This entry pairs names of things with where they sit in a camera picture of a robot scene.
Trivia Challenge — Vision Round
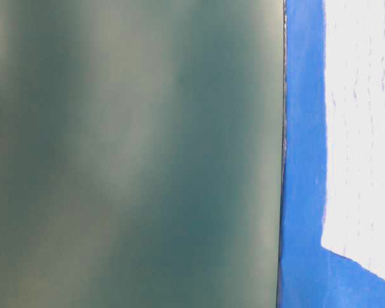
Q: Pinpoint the blue towel with white underside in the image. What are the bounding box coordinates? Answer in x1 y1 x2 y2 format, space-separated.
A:
277 1 385 307

